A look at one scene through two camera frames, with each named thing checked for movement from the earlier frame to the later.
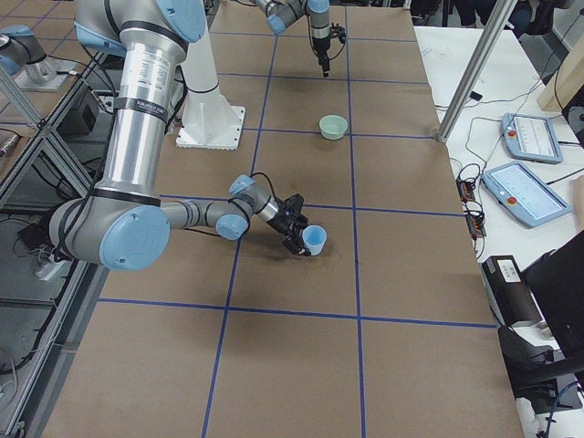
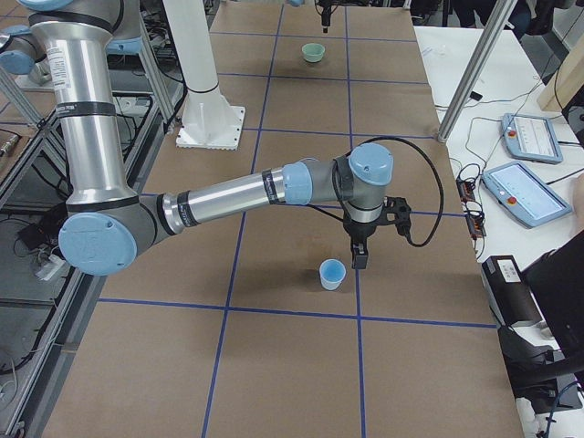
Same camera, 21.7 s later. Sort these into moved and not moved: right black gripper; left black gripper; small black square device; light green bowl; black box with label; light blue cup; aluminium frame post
Moved: right black gripper; light green bowl; light blue cup; left black gripper
Not moved: black box with label; aluminium frame post; small black square device
